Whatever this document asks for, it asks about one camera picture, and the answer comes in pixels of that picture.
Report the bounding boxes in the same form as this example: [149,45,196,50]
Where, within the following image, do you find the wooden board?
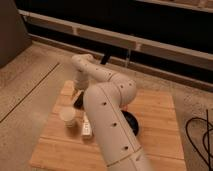
[30,81,186,171]

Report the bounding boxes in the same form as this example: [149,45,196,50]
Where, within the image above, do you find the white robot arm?
[71,54,154,171]

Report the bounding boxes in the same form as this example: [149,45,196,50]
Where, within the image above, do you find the black round bowl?
[123,111,139,136]

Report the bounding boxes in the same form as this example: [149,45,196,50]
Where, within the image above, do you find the grey cabinet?
[0,0,32,68]

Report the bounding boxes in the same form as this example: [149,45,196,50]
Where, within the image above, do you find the black cables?
[185,109,213,168]

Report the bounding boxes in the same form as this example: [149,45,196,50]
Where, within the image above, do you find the white paper cup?
[59,107,76,127]

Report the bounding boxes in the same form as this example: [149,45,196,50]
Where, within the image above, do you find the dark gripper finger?
[74,93,84,109]

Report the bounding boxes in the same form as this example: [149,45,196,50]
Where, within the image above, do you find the white remote control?
[81,115,93,139]

